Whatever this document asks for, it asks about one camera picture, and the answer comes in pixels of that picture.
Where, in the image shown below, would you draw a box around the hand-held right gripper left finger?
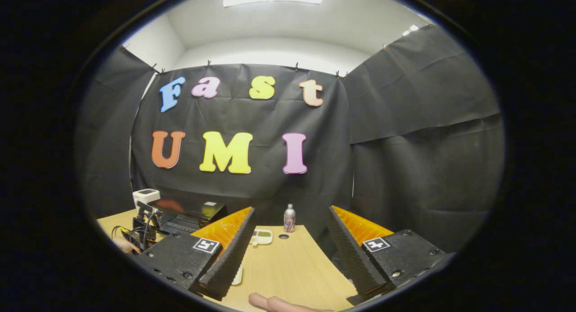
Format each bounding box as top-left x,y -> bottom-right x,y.
135,207 -> 256,301

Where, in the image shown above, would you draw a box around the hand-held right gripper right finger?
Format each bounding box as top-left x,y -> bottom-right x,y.
328,206 -> 455,306

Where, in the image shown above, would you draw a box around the white divided snack plate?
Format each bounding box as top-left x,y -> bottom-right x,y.
250,230 -> 274,246

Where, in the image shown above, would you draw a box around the small white appliance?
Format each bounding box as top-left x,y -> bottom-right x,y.
132,189 -> 161,212

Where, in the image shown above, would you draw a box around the black electric oven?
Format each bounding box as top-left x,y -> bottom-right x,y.
148,198 -> 228,236

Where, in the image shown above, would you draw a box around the silver printed drink bottle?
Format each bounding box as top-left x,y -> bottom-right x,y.
283,204 -> 296,233

